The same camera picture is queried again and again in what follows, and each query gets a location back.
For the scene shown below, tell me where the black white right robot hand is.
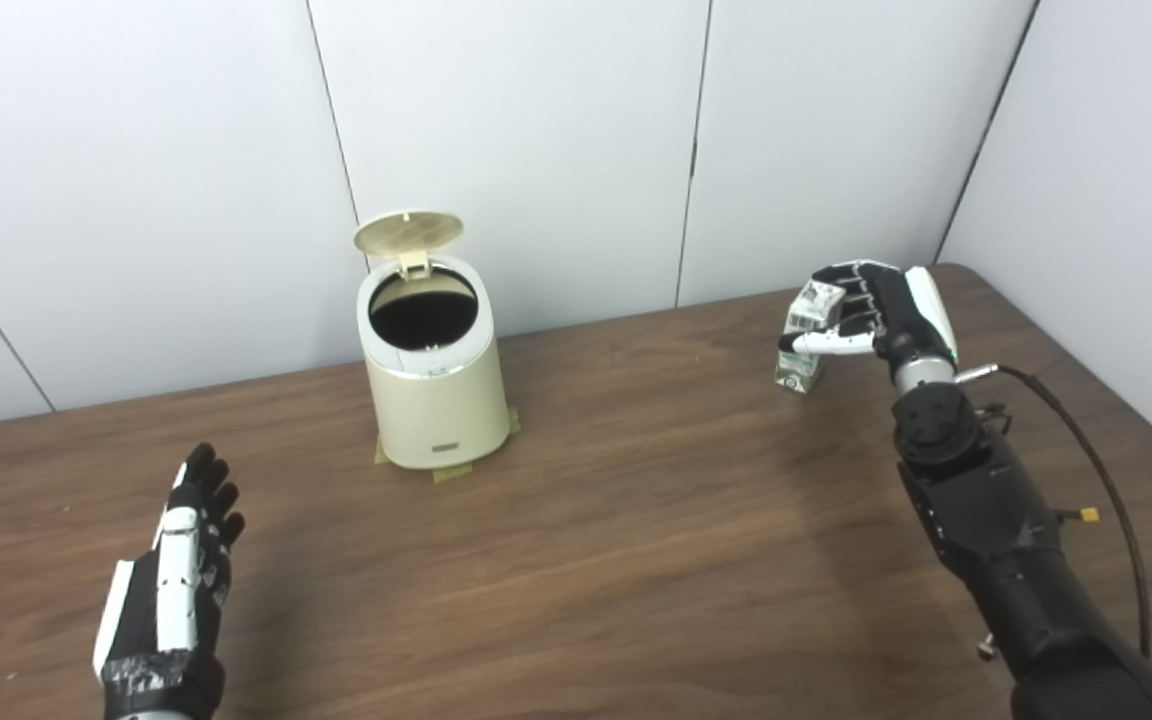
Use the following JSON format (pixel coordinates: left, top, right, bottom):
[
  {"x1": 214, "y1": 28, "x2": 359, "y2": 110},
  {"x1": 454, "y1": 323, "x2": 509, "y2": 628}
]
[{"x1": 778, "y1": 261, "x2": 961, "y2": 371}]

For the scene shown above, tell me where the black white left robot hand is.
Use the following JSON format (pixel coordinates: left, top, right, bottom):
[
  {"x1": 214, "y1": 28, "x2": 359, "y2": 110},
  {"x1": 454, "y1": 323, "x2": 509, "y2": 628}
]
[{"x1": 93, "y1": 442, "x2": 246, "y2": 720}]

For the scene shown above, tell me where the small green white milk carton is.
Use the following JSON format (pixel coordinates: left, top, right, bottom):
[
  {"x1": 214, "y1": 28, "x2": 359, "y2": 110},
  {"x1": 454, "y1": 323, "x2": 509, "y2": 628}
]
[{"x1": 774, "y1": 281, "x2": 847, "y2": 395}]

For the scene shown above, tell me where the round cream bin lid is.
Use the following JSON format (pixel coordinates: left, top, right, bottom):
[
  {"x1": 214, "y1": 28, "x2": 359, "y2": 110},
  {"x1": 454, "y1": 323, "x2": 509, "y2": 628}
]
[{"x1": 354, "y1": 210, "x2": 465, "y2": 279}]

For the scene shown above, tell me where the cream-colored trash bin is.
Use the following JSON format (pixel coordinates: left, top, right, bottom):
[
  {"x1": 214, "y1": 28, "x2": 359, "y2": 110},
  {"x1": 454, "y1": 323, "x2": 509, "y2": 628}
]
[{"x1": 356, "y1": 254, "x2": 513, "y2": 471}]

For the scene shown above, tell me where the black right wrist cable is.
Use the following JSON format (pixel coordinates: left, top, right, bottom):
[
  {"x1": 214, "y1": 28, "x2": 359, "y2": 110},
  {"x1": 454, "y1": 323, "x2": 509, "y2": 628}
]
[{"x1": 956, "y1": 364, "x2": 1152, "y2": 659}]

